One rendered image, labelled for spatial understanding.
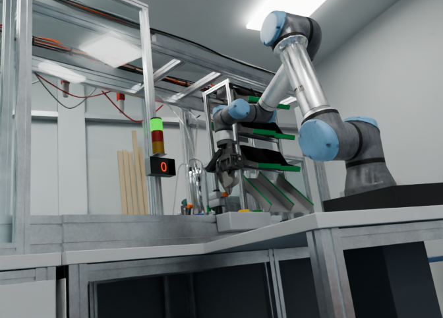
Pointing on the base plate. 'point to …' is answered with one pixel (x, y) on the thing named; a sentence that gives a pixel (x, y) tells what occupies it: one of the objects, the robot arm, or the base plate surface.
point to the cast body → (216, 199)
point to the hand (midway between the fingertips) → (227, 192)
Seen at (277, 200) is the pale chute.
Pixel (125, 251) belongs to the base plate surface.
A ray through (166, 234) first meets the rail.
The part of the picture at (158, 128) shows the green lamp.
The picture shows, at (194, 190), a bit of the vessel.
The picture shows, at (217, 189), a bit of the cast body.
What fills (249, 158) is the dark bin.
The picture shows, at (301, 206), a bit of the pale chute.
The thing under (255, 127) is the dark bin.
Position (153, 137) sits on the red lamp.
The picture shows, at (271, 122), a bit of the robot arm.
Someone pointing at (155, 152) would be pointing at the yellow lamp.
